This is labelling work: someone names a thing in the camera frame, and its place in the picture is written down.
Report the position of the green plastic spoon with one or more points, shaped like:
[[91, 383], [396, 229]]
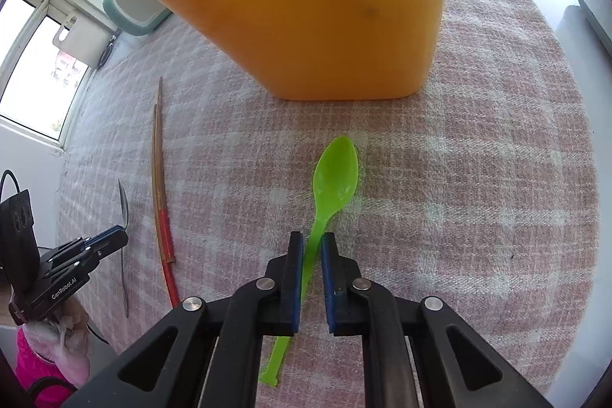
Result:
[[337, 178]]

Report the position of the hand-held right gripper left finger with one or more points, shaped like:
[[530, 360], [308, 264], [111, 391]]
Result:
[[296, 288]]

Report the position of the white floral slow cooker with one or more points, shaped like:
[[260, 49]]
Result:
[[595, 6]]

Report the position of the metal spoon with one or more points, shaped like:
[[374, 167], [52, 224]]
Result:
[[125, 283]]

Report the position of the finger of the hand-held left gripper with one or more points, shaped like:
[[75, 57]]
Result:
[[107, 241]]

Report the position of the person's left forearm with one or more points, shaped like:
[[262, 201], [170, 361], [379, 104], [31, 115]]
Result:
[[38, 355]]

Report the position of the blue and white cooker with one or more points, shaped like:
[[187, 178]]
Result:
[[134, 13]]

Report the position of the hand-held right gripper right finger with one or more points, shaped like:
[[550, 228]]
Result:
[[327, 288]]

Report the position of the white plastic board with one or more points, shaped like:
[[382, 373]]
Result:
[[83, 42]]

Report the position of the pink plaid table cloth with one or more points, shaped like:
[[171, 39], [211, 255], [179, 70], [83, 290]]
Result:
[[454, 197]]

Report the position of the yellow plastic container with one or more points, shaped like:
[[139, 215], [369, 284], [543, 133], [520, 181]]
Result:
[[311, 6]]

